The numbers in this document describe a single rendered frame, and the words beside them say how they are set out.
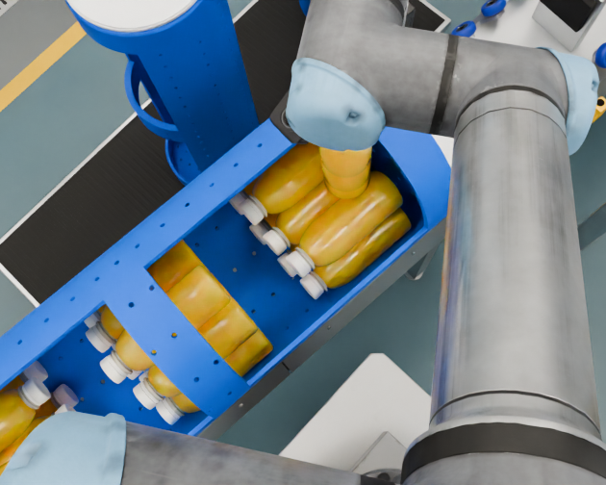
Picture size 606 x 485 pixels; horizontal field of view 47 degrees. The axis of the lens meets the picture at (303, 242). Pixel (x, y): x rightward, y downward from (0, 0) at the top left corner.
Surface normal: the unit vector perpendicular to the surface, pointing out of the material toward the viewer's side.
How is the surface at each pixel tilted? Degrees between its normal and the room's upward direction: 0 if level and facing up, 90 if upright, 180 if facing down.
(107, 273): 33
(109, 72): 0
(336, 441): 0
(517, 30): 0
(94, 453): 56
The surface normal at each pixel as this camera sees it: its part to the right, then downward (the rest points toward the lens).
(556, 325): 0.36, -0.61
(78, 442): 0.11, -0.94
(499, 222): -0.35, -0.72
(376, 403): -0.05, -0.25
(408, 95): -0.18, 0.50
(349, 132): -0.21, 0.95
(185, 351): 0.28, 0.12
